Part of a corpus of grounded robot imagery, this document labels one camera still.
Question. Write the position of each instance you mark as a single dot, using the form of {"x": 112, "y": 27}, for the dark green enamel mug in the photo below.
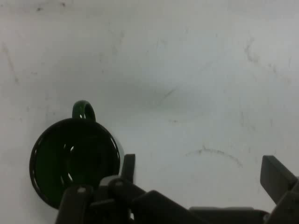
{"x": 70, "y": 144}

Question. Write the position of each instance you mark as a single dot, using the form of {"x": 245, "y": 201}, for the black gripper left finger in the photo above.
{"x": 112, "y": 205}

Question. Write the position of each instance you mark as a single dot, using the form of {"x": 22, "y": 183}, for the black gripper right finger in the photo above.
{"x": 282, "y": 186}

